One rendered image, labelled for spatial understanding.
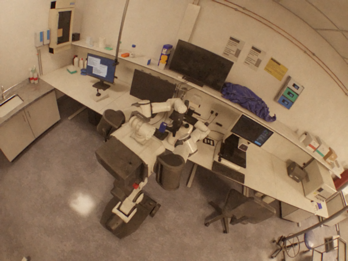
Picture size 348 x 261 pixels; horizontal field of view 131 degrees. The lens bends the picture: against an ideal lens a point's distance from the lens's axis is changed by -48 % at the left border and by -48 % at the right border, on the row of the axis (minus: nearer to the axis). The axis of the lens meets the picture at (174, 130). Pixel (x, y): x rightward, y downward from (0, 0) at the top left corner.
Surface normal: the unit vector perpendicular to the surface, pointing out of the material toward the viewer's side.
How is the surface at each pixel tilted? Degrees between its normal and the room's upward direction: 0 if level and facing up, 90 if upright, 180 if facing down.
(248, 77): 90
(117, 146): 6
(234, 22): 90
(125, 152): 6
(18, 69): 90
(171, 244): 0
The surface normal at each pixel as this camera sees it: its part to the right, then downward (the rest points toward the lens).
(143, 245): 0.29, -0.70
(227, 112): -0.33, 0.56
